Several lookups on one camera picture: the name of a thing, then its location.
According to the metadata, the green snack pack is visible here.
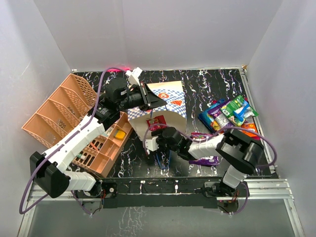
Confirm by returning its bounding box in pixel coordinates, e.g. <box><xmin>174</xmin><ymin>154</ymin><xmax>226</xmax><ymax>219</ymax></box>
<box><xmin>220</xmin><ymin>95</ymin><xmax>258</xmax><ymax>126</ymax></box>

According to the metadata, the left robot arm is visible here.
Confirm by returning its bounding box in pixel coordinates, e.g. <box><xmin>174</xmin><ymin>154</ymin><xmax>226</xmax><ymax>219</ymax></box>
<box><xmin>30</xmin><ymin>78</ymin><xmax>167</xmax><ymax>198</ymax></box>

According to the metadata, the glue stick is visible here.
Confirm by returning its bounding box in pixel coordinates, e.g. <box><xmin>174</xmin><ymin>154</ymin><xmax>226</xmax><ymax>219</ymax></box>
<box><xmin>76</xmin><ymin>154</ymin><xmax>86</xmax><ymax>160</ymax></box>

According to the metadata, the blue snack bar wrapper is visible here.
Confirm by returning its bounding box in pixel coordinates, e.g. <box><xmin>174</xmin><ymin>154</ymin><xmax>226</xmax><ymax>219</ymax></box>
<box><xmin>233</xmin><ymin>101</ymin><xmax>249</xmax><ymax>121</ymax></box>

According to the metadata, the blue Slendy candy bag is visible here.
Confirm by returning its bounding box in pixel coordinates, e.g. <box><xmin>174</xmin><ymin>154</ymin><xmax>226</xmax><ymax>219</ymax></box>
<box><xmin>198</xmin><ymin>99</ymin><xmax>225</xmax><ymax>134</ymax></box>

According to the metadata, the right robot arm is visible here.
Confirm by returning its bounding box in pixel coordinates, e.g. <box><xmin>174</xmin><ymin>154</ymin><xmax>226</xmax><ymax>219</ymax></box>
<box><xmin>156</xmin><ymin>127</ymin><xmax>264</xmax><ymax>197</ymax></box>

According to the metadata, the purple snack bag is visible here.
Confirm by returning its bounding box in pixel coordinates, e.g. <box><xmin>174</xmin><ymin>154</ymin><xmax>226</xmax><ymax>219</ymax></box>
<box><xmin>208</xmin><ymin>100</ymin><xmax>233</xmax><ymax>128</ymax></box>

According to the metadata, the red snack pack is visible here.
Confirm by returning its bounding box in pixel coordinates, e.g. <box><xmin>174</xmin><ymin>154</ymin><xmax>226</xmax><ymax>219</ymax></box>
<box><xmin>147</xmin><ymin>115</ymin><xmax>166</xmax><ymax>126</ymax></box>

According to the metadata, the dark purple chocolate pack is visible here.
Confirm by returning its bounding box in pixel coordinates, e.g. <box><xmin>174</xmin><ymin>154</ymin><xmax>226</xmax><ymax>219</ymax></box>
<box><xmin>189</xmin><ymin>132</ymin><xmax>220</xmax><ymax>166</ymax></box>

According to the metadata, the yellow sponge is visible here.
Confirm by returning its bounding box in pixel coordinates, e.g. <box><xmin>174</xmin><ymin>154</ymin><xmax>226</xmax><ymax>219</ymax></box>
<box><xmin>114</xmin><ymin>129</ymin><xmax>126</xmax><ymax>140</ymax></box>

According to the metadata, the blue checkered paper bag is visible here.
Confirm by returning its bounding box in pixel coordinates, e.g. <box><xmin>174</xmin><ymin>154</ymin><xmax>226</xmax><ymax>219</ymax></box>
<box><xmin>127</xmin><ymin>81</ymin><xmax>187</xmax><ymax>141</ymax></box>

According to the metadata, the peach plastic desk organizer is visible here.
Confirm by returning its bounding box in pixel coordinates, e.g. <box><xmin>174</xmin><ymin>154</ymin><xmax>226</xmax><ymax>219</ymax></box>
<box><xmin>22</xmin><ymin>74</ymin><xmax>133</xmax><ymax>177</ymax></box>

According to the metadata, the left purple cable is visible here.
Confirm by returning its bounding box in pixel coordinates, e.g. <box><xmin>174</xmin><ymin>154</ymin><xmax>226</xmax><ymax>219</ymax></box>
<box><xmin>19</xmin><ymin>68</ymin><xmax>129</xmax><ymax>215</ymax></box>

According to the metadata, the orange pen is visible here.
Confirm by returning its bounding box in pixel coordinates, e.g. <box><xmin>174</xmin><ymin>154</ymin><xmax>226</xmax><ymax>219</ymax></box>
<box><xmin>90</xmin><ymin>142</ymin><xmax>100</xmax><ymax>151</ymax></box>

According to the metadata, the pink chips bag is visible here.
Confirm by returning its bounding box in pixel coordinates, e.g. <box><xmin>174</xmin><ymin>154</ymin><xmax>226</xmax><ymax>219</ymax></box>
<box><xmin>207</xmin><ymin>97</ymin><xmax>259</xmax><ymax>140</ymax></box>

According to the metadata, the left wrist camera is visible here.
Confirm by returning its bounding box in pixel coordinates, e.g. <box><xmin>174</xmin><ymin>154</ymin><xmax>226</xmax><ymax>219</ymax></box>
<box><xmin>125</xmin><ymin>67</ymin><xmax>143</xmax><ymax>86</ymax></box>

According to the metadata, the orange snack bag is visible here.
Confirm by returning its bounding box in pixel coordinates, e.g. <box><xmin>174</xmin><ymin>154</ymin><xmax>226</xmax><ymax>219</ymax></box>
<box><xmin>241</xmin><ymin>122</ymin><xmax>257</xmax><ymax>137</ymax></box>

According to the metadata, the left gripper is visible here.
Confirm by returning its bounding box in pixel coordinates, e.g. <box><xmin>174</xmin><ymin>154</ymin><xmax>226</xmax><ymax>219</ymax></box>
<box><xmin>117</xmin><ymin>82</ymin><xmax>166</xmax><ymax>112</ymax></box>

